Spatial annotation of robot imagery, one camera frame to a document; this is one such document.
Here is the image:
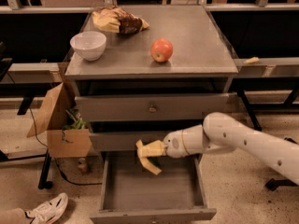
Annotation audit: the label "grey bottom drawer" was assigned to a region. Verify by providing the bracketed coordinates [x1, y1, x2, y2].
[90, 151, 216, 224]

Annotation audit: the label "white bowl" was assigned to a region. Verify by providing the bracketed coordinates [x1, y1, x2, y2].
[70, 31, 107, 61]

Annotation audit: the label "red apple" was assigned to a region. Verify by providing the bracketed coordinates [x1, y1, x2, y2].
[150, 38, 173, 63]

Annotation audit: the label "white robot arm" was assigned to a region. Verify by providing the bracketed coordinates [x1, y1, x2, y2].
[135, 112, 299, 186]

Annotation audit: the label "green items in box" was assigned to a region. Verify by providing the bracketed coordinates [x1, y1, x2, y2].
[63, 108, 86, 130]

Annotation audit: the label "black table leg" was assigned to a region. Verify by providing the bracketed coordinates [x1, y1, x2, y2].
[237, 90, 262, 131]
[38, 152, 52, 189]

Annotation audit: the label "black cable on floor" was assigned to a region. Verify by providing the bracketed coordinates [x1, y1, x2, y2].
[6, 72, 103, 187]

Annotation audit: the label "black table leg left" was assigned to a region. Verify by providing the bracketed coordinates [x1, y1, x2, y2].
[38, 152, 52, 189]

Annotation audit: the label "small can on floor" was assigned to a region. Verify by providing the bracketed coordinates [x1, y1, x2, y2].
[78, 158, 90, 174]

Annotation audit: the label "grey middle drawer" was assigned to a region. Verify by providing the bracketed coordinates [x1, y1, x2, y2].
[89, 129, 214, 152]

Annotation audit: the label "cardboard box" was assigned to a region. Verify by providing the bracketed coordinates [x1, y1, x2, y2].
[27, 83, 92, 158]

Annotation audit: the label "white sneaker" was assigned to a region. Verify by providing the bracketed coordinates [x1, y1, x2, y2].
[24, 193, 68, 224]

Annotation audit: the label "grey drawer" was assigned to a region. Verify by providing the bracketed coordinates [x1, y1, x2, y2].
[90, 151, 216, 224]
[75, 94, 229, 122]
[89, 129, 214, 152]

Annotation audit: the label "grey drawer cabinet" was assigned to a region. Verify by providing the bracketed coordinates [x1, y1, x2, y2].
[64, 5, 239, 161]

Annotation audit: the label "grey top drawer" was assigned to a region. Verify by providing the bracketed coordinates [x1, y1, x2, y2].
[75, 94, 229, 122]

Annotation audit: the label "black office chair base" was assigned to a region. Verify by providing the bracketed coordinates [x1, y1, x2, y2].
[265, 138, 299, 191]

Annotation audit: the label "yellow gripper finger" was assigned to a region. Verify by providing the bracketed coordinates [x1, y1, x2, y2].
[140, 158, 162, 175]
[135, 140, 166, 158]

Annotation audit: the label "small yellow scrap on ledge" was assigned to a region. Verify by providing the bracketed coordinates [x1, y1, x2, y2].
[244, 57, 259, 64]

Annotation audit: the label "black table leg right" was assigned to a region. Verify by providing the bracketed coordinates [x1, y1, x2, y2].
[237, 90, 262, 131]

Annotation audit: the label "green yellow sponge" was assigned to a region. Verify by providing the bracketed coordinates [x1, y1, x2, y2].
[148, 157, 162, 169]

